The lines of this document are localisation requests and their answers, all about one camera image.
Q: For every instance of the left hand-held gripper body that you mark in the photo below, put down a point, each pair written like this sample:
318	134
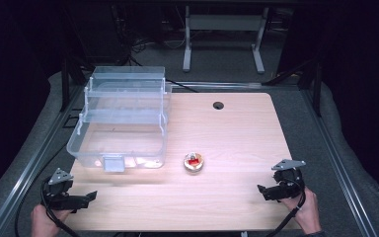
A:
59	192

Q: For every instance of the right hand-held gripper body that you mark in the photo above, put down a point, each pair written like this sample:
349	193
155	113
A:
288	184

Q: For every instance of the clear plastic tiered storage box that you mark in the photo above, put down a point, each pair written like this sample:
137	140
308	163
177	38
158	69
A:
121	144

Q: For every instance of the small round gold red toy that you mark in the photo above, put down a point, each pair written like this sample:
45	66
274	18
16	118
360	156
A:
194	166

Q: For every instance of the person's left hand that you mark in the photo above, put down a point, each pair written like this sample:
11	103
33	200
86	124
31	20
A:
44	222

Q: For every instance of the person's right hand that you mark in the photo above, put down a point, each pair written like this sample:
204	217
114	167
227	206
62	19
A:
304	214

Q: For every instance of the grey felt mat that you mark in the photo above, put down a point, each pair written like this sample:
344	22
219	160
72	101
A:
309	131

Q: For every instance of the clear bar behind table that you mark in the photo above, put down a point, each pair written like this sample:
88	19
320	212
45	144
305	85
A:
223	85

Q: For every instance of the grey metal stand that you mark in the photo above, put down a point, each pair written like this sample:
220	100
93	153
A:
225	23

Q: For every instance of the aluminium rail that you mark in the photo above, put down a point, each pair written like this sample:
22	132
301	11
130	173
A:
29	168
339	171

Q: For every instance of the black metal post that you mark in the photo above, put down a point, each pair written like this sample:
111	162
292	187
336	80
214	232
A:
317	89
65	85

